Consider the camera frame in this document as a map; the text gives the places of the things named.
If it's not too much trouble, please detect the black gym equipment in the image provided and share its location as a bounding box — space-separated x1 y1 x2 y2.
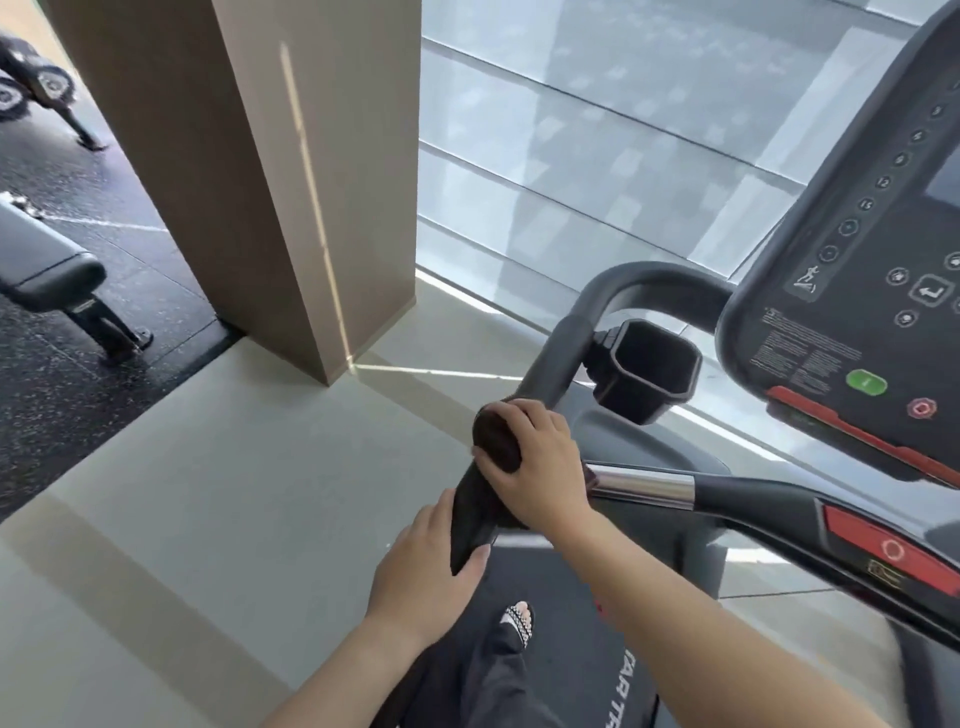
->
0 33 110 154

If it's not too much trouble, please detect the person's left foot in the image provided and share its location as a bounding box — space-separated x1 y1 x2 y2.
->
498 599 538 652

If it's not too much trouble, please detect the person's right hand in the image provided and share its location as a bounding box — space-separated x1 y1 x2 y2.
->
472 398 601 538

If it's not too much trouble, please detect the black treadmill console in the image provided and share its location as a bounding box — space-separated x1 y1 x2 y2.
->
713 0 960 489

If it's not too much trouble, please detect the dark brown cleaning cloth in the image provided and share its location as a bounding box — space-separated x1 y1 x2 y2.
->
472 403 526 475

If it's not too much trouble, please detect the person's left hand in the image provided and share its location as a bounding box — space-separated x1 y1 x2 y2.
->
365 489 493 654

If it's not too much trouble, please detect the black cup holder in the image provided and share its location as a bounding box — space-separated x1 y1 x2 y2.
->
588 318 704 427

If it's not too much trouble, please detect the black beaded sandal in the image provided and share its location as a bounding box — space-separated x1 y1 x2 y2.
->
498 605 538 652

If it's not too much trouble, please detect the beige square pillar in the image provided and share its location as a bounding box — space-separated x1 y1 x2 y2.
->
37 0 423 388

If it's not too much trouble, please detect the black padded weight bench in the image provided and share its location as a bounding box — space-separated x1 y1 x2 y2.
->
0 198 155 369

